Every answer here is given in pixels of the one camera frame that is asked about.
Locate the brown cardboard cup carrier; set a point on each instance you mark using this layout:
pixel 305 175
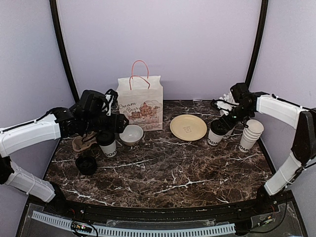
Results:
pixel 80 144

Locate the black table front rail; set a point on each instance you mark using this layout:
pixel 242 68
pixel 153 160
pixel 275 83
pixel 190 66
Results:
pixel 238 212

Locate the white ceramic bowl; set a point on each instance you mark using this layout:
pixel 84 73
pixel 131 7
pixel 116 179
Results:
pixel 132 135

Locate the beige round plate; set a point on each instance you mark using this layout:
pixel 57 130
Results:
pixel 188 127

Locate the cream bear paper bag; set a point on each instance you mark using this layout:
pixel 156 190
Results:
pixel 140 99

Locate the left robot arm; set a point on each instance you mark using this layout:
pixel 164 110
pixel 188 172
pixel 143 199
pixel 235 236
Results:
pixel 92 113

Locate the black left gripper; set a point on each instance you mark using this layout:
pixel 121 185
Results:
pixel 116 126

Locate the white wrapped straws bundle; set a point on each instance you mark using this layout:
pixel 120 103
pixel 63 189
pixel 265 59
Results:
pixel 227 97

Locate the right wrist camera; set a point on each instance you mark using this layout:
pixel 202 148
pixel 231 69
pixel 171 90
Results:
pixel 222 106

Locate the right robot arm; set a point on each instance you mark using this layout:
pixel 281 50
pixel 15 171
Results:
pixel 302 119

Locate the grey slotted cable duct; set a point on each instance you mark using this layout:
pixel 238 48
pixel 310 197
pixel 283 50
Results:
pixel 134 229

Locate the stack of black lids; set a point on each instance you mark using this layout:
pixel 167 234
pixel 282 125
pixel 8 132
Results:
pixel 87 165

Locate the black coffee cup lid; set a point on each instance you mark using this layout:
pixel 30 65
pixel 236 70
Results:
pixel 105 138

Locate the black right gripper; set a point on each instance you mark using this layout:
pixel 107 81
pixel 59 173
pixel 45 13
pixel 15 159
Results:
pixel 230 125

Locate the white paper cup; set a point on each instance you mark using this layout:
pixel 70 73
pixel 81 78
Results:
pixel 214 139
pixel 109 150

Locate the stack of white paper cups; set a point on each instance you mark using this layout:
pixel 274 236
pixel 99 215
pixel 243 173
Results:
pixel 251 133

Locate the paper cup holding straws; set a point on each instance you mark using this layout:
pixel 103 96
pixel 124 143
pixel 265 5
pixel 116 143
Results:
pixel 228 134

